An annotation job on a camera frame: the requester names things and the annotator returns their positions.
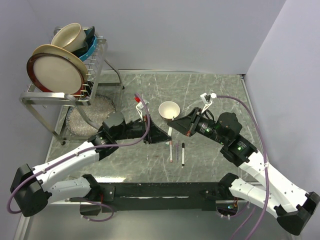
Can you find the beige plate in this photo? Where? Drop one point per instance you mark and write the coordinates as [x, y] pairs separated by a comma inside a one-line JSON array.
[[52, 49]]

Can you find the metal dish rack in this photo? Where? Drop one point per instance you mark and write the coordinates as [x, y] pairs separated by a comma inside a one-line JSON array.
[[86, 97]]

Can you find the white pen black tip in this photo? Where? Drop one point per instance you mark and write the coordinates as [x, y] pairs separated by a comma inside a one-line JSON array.
[[183, 155]]

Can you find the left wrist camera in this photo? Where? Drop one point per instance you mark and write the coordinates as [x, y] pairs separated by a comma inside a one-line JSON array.
[[140, 108]]

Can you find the red rimmed white plate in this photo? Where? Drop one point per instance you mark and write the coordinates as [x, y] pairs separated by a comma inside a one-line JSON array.
[[52, 73]]

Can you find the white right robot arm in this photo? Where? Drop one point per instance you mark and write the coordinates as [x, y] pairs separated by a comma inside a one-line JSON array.
[[289, 204]]

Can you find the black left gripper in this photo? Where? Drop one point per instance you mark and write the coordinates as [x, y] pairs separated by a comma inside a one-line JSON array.
[[155, 135]]

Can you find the black base bar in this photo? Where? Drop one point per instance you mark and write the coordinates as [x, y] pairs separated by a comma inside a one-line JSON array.
[[148, 196]]

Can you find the white pen green end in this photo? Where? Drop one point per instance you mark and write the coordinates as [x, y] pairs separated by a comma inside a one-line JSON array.
[[170, 134]]

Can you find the blue dish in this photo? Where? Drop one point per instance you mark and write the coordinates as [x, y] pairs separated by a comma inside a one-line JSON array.
[[91, 49]]

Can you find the small cream bowl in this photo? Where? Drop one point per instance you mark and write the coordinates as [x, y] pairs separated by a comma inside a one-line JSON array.
[[169, 110]]

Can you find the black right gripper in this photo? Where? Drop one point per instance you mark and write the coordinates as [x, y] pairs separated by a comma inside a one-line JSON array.
[[188, 125]]

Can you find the white pen purple tip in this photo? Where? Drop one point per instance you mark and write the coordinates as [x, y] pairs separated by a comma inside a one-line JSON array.
[[177, 152]]

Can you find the black dish in rack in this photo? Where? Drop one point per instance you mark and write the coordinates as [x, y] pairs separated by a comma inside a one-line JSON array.
[[90, 33]]

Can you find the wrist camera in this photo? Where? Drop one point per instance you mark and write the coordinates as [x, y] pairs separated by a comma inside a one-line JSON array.
[[140, 108], [207, 99]]

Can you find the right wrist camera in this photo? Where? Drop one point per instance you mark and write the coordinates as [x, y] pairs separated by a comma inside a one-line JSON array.
[[207, 99]]

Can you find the speckled grey plate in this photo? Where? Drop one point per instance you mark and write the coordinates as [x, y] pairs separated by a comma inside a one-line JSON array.
[[97, 112]]

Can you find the white pen pink end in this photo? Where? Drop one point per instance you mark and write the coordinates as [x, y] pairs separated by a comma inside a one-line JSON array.
[[171, 151]]

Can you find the large beige bowl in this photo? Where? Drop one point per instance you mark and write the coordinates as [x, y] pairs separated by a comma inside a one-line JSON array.
[[71, 37]]

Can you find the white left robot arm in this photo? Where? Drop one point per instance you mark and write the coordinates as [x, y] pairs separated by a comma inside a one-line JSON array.
[[33, 188]]

